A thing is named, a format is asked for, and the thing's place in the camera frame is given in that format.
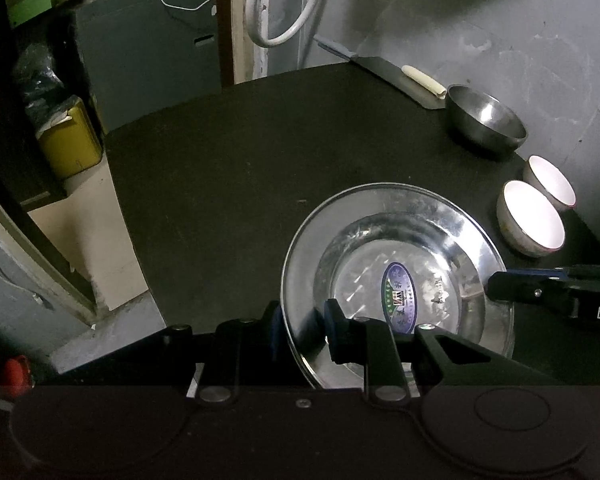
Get white looped hose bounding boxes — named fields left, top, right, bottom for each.
left=245, top=0, right=327, bottom=49

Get dark metal cabinet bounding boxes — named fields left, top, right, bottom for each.
left=71, top=0, right=223, bottom=132

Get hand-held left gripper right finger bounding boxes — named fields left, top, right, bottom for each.
left=324, top=298, right=567, bottom=406

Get red round object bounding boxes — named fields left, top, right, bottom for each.
left=4, top=355, right=34, bottom=387

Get steel plate with oval sticker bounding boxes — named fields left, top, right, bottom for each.
left=280, top=182, right=515, bottom=390

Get yellow plastic container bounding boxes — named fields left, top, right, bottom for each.
left=36, top=95, right=104, bottom=181

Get steel bowl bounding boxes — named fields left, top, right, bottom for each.
left=446, top=85, right=529, bottom=157

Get white utensil handle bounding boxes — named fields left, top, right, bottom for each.
left=401, top=64, right=447, bottom=97

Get green box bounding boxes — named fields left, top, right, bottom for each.
left=7, top=0, right=57, bottom=29

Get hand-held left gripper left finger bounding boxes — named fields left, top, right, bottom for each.
left=60, top=302, right=286, bottom=406

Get dark cleaver knife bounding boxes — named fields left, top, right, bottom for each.
left=314, top=35, right=448, bottom=111

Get thin grey wall cable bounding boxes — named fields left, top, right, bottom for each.
left=0, top=237, right=53, bottom=312

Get clear plastic bags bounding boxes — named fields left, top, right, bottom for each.
left=14, top=42, right=68, bottom=126

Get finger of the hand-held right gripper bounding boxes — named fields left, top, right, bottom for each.
left=485, top=266, right=581, bottom=319

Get flat cardboard sheet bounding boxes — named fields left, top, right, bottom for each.
left=27, top=159, right=150, bottom=312

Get white ceramic bowl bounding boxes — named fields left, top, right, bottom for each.
left=523, top=155, right=577, bottom=212
left=496, top=180, right=566, bottom=259

